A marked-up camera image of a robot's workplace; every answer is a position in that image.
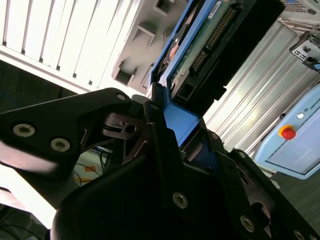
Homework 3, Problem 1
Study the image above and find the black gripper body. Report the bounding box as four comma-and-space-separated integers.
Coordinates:
49, 153, 241, 240

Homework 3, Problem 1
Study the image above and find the hard disk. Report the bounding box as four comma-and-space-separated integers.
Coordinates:
147, 0, 286, 180

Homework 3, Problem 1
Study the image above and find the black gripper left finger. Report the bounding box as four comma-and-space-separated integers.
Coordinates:
0, 83, 196, 221

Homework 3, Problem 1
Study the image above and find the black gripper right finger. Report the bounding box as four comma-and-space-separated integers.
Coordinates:
203, 128, 320, 240

